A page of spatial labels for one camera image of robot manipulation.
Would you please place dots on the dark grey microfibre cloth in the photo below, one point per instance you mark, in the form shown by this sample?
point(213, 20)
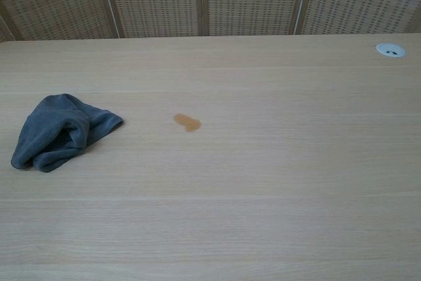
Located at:
point(49, 129)

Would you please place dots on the yellow-brown liquid stain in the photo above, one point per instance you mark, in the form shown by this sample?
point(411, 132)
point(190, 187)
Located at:
point(187, 122)

